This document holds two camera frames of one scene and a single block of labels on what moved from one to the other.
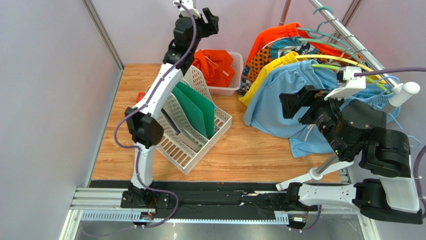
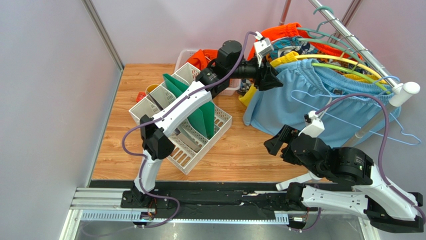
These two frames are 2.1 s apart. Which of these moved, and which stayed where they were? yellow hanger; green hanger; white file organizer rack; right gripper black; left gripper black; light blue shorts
Moved: right gripper black; left gripper black
Stayed: green hanger; yellow hanger; white file organizer rack; light blue shorts
